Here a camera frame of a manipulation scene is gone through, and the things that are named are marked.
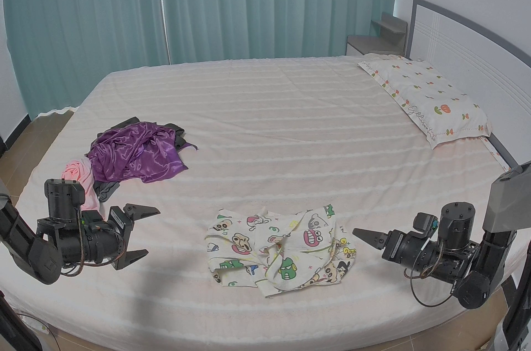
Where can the dark grey garment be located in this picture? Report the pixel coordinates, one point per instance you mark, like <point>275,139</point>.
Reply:
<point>177,135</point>

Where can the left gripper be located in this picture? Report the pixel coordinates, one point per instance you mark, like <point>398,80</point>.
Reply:
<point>103,241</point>

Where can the bed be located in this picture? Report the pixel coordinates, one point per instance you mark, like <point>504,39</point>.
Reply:
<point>269,113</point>

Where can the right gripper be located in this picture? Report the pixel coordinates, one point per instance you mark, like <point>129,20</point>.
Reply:
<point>406,252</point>

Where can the white printed pillow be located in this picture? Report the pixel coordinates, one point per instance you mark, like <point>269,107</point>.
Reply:
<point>435,100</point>

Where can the purple satin garment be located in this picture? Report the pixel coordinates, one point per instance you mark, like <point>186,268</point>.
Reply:
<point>132,154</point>

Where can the pink garment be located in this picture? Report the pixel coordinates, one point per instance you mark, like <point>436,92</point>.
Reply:
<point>79,171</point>

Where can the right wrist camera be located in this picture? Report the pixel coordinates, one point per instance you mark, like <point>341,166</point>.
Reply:
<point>424,223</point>

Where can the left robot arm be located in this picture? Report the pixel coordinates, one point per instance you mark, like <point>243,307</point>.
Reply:
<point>25,241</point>

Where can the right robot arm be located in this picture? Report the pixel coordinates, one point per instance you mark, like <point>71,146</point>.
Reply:
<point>477,287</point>

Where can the white printed pyjama top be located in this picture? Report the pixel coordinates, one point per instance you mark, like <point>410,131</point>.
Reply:
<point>269,249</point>

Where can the grey bedside table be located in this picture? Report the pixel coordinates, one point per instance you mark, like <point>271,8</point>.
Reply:
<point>369,44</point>

